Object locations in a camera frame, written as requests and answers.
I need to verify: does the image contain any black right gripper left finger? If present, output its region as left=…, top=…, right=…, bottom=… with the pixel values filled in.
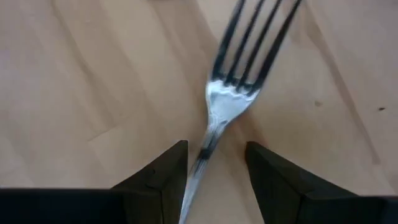
left=0, top=139, right=189, bottom=224

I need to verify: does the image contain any silver fork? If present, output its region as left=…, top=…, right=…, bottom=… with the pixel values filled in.
left=178, top=0, right=304, bottom=224

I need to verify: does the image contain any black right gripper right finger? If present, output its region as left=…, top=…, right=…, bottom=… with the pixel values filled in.
left=244, top=141, right=398, bottom=224

